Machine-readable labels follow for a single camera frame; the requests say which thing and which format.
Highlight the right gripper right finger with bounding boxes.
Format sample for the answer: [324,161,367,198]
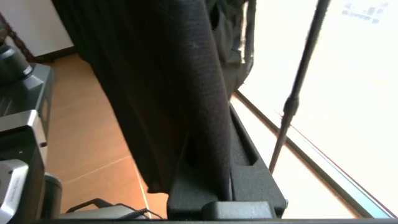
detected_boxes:
[228,104,287,218]

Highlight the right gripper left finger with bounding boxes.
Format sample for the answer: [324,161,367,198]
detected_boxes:
[166,133,220,218]

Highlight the black garment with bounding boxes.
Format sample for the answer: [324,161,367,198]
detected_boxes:
[51,0,233,202]

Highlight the black shorts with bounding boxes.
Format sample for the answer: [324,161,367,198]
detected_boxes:
[206,0,258,99]

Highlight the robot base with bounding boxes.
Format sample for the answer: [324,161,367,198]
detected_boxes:
[0,12,164,224]

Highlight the black clothes rack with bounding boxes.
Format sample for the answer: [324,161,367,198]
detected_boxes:
[268,0,332,174]

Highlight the window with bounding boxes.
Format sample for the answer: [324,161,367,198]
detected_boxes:
[231,0,398,220]

